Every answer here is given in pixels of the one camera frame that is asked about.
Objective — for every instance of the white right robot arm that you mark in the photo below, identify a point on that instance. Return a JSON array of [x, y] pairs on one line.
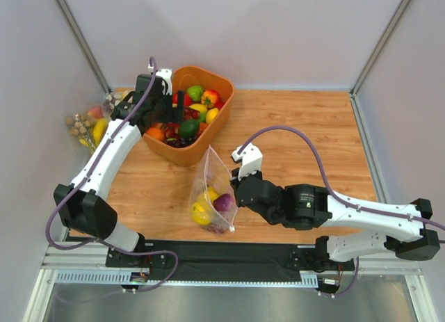
[[380, 227]]

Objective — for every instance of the clear bag with banana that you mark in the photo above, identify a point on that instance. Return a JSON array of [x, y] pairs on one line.
[[87, 127]]

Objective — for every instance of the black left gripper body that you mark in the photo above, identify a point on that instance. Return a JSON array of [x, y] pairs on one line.
[[167, 106]]

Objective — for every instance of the orange plastic basket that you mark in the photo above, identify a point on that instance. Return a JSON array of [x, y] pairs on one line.
[[207, 91]]

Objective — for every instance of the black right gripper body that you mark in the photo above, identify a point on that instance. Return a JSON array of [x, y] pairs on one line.
[[238, 192]]

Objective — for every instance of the green fake lime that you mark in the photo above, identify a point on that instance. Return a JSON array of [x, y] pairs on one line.
[[188, 128]]

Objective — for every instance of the yellow fake lemon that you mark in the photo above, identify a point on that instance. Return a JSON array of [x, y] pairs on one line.
[[211, 115], [200, 215]]

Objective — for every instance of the clear polka dot zip bag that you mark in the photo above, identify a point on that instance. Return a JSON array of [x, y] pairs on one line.
[[211, 171]]

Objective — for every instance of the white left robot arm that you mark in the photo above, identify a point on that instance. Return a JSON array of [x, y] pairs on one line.
[[82, 205]]

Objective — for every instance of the yellow fake lemon in basket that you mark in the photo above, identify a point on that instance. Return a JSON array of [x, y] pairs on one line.
[[211, 115]]

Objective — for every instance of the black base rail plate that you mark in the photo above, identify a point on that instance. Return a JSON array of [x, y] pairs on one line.
[[246, 262]]

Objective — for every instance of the fake orange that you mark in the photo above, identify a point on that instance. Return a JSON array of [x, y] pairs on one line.
[[156, 133]]

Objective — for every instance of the dark fake grape bunch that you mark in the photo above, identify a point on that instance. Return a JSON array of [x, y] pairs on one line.
[[180, 142]]

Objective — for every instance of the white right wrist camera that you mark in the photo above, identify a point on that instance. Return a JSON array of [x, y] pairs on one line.
[[250, 159]]

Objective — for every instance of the red fake apple in basket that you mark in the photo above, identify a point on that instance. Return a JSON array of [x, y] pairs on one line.
[[187, 100]]

